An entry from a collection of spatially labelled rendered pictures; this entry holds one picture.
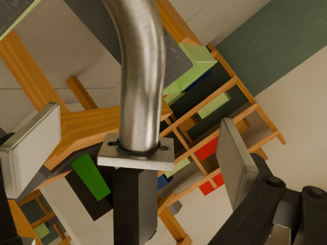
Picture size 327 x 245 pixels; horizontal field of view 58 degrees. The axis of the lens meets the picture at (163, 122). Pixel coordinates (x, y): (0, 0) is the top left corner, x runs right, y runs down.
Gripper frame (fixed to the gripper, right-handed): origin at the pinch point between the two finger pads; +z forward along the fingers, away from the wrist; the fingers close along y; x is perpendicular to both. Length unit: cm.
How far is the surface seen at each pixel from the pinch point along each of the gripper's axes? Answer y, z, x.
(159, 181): 18, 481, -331
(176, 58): 2.3, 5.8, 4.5
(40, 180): -9.0, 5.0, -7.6
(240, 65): 153, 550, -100
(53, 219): -188, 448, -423
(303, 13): 244, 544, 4
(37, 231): -201, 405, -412
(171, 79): 2.0, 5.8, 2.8
